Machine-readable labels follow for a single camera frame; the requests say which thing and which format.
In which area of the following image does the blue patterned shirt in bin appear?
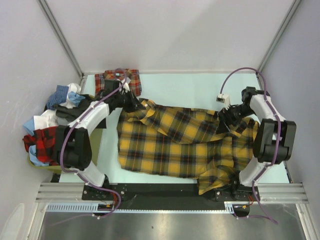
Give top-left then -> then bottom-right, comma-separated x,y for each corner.
46,85 -> 69,110

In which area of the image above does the aluminium corner post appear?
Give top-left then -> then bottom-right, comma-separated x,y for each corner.
36,0 -> 84,79
255,0 -> 303,76

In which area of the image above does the aluminium frame front rail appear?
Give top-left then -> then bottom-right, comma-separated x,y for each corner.
36,182 -> 309,204

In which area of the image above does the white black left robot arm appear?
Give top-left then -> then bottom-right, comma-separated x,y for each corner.
53,77 -> 146,200

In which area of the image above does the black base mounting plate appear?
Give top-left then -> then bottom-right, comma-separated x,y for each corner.
81,183 -> 256,211

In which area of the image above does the yellow plaid long sleeve shirt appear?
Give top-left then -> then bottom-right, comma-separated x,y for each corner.
117,98 -> 260,195

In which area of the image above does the olive green laundry bin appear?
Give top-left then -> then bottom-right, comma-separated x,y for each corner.
26,94 -> 106,175

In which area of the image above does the aluminium right corner post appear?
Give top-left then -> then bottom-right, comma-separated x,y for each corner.
255,0 -> 303,76

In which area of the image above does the aluminium left corner post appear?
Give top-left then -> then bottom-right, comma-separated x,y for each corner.
36,0 -> 84,79

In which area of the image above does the white slotted cable duct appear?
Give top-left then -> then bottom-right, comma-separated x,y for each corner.
46,202 -> 235,214

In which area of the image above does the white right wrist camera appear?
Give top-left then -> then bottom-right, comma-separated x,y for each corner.
216,93 -> 231,110

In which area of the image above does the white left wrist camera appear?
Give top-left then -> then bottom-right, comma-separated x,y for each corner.
121,77 -> 131,93

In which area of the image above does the folded red plaid shirt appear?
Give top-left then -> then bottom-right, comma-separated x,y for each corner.
94,68 -> 142,97

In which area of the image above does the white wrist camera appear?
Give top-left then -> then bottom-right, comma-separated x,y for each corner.
121,77 -> 131,93
216,93 -> 231,110

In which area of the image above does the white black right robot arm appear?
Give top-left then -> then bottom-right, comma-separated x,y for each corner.
216,86 -> 297,201

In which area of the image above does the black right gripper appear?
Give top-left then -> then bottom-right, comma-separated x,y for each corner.
216,103 -> 256,135

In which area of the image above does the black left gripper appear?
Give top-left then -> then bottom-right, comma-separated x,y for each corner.
114,88 -> 146,114

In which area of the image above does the red black buffalo plaid shirt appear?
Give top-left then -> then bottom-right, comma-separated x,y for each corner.
22,126 -> 58,167

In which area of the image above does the light blue shirt in bin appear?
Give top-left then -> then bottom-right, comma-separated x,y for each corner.
22,85 -> 85,167

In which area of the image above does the white shirt in bin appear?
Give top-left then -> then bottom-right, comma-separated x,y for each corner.
31,83 -> 84,134

